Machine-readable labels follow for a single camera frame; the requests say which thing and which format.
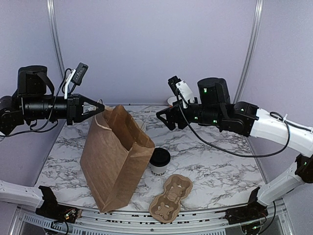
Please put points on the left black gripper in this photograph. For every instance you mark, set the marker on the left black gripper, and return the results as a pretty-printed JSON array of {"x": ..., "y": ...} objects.
[{"x": 74, "y": 108}]

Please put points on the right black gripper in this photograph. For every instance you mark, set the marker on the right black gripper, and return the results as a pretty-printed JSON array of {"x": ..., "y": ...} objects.
[{"x": 176, "y": 109}]

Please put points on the stack of white paper cups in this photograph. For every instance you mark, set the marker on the stack of white paper cups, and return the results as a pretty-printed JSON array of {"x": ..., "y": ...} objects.
[{"x": 141, "y": 124}]

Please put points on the single white paper cup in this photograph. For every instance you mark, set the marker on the single white paper cup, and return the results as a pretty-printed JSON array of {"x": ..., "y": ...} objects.
[{"x": 158, "y": 170}]

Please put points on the brown paper bag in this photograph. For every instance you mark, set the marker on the brown paper bag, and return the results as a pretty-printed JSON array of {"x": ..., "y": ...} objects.
[{"x": 114, "y": 158}]

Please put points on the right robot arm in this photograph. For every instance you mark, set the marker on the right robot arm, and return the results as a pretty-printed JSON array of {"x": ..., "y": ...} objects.
[{"x": 214, "y": 108}]

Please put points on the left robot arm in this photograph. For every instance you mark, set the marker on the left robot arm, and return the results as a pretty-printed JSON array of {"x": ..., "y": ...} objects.
[{"x": 36, "y": 99}]

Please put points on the orange bowl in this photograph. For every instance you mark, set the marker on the orange bowl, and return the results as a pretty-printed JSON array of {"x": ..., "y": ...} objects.
[{"x": 171, "y": 100}]

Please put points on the brown cardboard cup carrier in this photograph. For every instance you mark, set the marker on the brown cardboard cup carrier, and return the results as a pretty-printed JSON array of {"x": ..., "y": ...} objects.
[{"x": 166, "y": 206}]

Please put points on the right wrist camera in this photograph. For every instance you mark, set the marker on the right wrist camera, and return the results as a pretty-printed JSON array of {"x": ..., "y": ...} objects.
[{"x": 182, "y": 90}]

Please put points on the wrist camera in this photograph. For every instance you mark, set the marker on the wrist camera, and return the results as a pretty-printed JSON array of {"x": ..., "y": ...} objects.
[
  {"x": 182, "y": 90},
  {"x": 75, "y": 77}
]

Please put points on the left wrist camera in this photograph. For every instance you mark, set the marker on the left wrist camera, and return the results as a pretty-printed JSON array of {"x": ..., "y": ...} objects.
[{"x": 75, "y": 77}]

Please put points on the left aluminium frame post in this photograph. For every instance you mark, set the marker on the left aluminium frame post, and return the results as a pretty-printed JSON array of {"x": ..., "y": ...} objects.
[{"x": 55, "y": 36}]

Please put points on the aluminium frame post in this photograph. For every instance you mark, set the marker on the aluminium frame post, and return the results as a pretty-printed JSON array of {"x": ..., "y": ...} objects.
[
  {"x": 55, "y": 36},
  {"x": 250, "y": 49}
]

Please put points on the aluminium front rail base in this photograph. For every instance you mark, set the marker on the aluminium front rail base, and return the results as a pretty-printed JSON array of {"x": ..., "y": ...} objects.
[{"x": 199, "y": 222}]

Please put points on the right aluminium frame post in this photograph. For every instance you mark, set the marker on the right aluminium frame post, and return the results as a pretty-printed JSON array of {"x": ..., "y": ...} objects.
[{"x": 250, "y": 49}]

